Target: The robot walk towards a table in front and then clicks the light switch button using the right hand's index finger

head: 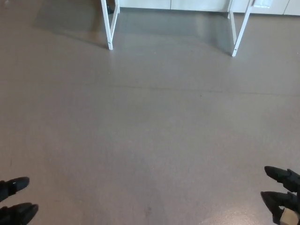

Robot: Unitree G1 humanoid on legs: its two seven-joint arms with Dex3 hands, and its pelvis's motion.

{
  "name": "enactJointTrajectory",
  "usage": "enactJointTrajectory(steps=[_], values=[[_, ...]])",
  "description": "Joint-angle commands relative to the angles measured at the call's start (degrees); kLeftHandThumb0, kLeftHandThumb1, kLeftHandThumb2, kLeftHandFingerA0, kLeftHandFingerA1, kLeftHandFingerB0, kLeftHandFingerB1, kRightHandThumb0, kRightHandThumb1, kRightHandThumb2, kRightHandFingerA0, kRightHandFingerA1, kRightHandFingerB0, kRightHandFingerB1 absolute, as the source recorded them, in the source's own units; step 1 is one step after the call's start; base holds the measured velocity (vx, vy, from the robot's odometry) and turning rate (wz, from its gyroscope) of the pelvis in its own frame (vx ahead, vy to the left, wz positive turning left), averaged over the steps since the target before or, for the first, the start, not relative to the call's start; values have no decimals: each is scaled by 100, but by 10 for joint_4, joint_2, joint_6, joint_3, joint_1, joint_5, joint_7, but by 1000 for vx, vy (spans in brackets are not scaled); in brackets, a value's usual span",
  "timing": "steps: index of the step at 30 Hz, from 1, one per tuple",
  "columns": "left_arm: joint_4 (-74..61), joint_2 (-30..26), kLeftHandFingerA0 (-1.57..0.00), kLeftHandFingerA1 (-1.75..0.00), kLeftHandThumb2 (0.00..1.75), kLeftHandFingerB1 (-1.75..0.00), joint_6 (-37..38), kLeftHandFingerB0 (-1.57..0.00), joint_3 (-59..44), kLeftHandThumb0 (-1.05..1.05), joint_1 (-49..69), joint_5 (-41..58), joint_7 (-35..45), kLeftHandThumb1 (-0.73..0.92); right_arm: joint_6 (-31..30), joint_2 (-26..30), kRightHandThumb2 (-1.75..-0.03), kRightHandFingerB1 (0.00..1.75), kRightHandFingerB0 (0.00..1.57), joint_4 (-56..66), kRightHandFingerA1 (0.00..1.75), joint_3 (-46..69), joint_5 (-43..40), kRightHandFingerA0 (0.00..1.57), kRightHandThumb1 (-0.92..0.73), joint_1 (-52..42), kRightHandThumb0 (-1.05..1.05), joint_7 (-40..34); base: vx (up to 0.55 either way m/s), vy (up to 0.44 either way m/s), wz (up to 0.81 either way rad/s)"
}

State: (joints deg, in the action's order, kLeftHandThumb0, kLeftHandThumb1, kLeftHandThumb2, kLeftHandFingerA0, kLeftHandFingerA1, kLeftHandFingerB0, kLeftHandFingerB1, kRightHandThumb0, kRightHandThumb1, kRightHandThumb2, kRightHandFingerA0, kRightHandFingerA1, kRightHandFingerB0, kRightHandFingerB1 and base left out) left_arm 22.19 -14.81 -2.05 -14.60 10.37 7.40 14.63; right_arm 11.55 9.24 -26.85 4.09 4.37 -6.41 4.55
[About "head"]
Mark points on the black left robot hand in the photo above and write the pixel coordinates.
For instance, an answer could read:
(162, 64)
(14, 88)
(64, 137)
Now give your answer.
(14, 214)

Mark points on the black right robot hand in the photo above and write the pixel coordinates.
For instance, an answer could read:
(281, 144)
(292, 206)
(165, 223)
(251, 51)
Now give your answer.
(290, 185)

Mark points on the small black floor object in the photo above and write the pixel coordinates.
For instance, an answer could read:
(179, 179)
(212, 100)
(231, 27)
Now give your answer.
(109, 9)

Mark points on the white metal table leg frame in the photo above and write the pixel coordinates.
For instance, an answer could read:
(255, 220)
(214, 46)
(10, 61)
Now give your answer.
(239, 37)
(108, 35)

